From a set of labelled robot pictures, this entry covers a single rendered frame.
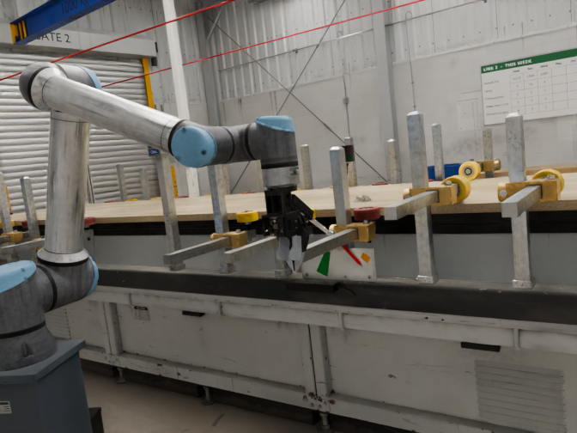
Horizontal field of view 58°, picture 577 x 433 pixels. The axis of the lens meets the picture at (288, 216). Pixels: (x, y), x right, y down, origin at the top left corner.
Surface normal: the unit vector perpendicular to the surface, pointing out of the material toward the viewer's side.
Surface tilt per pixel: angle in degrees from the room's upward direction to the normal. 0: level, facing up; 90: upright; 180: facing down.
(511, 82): 90
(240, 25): 90
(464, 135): 90
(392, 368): 90
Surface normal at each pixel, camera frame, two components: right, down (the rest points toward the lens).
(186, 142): -0.36, 0.18
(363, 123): -0.62, 0.16
